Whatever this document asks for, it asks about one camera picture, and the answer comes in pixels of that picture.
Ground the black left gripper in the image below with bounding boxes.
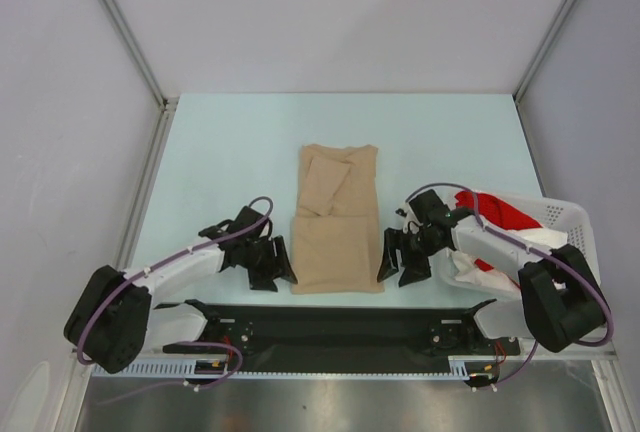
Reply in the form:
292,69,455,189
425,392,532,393
241,235,297,292

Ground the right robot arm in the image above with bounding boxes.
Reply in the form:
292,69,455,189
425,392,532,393
377,184,614,353

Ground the beige t shirt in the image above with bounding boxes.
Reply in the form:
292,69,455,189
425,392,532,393
292,144,384,295

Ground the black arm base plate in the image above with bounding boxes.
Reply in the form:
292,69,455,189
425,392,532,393
194,304,521,357

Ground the right aluminium frame post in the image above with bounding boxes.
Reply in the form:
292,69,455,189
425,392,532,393
512,0,580,106

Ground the red t shirt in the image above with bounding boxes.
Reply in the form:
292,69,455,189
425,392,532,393
476,193,543,282

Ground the aluminium front rail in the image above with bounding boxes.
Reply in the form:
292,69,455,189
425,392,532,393
112,271,621,361

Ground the white t shirt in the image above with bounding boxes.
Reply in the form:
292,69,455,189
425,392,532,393
447,227,568,295

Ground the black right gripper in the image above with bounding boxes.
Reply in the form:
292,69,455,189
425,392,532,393
376,226,445,287

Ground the aluminium frame post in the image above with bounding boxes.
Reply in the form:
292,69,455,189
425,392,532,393
512,0,580,106
97,0,178,111

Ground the slotted cable duct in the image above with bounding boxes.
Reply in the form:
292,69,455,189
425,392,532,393
91,358,487,381

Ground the left aluminium frame post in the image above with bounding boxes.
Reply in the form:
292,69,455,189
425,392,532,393
97,0,178,111

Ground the translucent plastic basket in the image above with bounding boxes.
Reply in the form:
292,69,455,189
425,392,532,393
436,192,601,300

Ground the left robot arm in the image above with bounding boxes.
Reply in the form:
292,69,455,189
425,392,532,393
63,205,297,374

